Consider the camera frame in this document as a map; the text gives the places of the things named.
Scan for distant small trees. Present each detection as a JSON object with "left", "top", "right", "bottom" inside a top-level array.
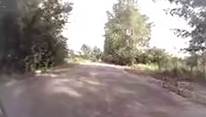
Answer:
[{"left": 78, "top": 42, "right": 105, "bottom": 61}]

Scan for weedy grass strip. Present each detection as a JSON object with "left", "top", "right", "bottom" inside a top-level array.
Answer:
[{"left": 33, "top": 53, "right": 92, "bottom": 75}]

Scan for grey asphalt road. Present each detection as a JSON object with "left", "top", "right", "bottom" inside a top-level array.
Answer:
[{"left": 0, "top": 58, "right": 206, "bottom": 117}]

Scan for tall pale green tree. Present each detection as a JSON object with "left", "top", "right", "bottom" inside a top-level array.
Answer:
[{"left": 101, "top": 0, "right": 156, "bottom": 68}]

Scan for green bushes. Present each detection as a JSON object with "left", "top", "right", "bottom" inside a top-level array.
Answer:
[{"left": 134, "top": 45, "right": 188, "bottom": 71}]

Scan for dense dark trees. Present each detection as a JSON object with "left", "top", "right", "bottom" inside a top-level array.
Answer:
[{"left": 0, "top": 0, "right": 75, "bottom": 77}]

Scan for pale grass verge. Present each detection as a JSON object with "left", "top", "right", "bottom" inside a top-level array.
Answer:
[{"left": 129, "top": 59, "right": 206, "bottom": 83}]

